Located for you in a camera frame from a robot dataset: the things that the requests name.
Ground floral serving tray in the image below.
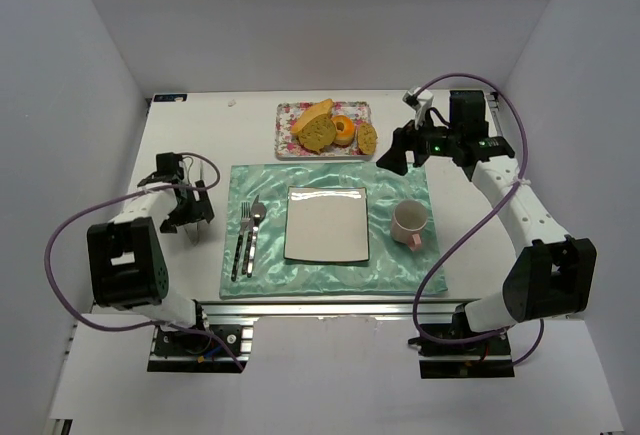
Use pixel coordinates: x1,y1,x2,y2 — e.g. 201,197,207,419
274,101,372,160

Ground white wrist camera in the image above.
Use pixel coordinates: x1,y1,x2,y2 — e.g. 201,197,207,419
402,87,434,129

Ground aluminium rail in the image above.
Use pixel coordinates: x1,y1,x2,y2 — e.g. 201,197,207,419
197,299,481,320

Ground oval green bread slice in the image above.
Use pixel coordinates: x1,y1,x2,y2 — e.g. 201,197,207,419
356,122,378,156

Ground orange donut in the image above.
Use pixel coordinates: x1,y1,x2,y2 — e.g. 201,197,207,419
332,115,356,146

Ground pink mug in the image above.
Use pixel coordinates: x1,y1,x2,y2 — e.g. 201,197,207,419
390,200,429,251

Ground round green bread slice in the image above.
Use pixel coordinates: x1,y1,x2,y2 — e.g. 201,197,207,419
297,115,337,153

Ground purple cable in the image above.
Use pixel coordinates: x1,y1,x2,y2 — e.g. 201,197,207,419
44,154,246,372
412,73,546,369

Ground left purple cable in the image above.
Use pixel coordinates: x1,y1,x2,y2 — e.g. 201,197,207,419
44,154,246,372

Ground green satin placemat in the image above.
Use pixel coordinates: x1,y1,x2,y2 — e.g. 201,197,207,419
219,162,440,299

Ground silver fork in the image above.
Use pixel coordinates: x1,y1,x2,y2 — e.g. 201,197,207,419
231,202,250,282

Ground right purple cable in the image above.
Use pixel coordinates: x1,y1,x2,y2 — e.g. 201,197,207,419
412,73,546,369

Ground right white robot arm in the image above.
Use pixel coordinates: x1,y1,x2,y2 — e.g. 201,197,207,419
376,88,597,345

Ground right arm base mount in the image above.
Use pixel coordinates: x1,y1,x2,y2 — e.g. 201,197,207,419
407,333,515,380

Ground white square plate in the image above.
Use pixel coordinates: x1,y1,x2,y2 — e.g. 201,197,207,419
284,187,370,265

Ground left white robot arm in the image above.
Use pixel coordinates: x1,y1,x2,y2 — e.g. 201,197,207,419
87,152,214,330

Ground orange bread wedge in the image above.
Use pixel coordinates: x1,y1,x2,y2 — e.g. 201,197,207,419
291,99,334,136

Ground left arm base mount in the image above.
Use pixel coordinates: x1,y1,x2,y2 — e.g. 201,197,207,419
147,318,253,374

